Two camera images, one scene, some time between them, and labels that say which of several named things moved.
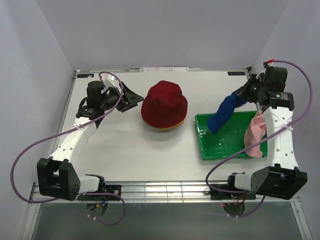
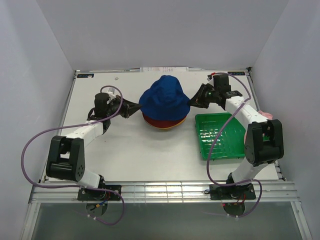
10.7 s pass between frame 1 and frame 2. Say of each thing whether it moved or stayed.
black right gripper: moved
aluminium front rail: stayed
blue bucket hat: moved
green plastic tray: stayed
